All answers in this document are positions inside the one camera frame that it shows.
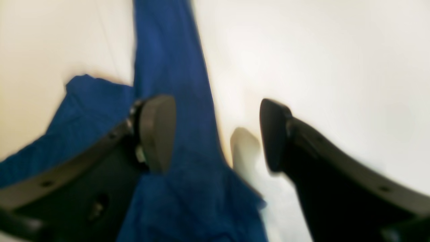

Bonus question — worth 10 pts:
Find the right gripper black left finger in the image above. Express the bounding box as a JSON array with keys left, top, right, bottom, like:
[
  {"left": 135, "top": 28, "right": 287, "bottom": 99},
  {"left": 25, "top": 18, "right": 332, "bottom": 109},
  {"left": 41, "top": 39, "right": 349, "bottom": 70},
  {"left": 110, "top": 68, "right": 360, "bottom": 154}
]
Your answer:
[{"left": 1, "top": 95, "right": 176, "bottom": 242}]

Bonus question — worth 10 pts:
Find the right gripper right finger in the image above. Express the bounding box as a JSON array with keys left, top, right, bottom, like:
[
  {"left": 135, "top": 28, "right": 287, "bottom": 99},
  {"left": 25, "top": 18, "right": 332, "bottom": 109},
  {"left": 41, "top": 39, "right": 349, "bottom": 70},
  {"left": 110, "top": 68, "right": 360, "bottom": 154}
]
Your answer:
[{"left": 260, "top": 98, "right": 430, "bottom": 242}]

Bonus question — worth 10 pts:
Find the dark blue t-shirt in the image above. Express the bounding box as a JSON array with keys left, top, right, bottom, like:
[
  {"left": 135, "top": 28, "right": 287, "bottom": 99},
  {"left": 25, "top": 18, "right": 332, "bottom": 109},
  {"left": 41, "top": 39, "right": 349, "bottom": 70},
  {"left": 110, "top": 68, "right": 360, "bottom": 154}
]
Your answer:
[{"left": 1, "top": 0, "right": 267, "bottom": 242}]

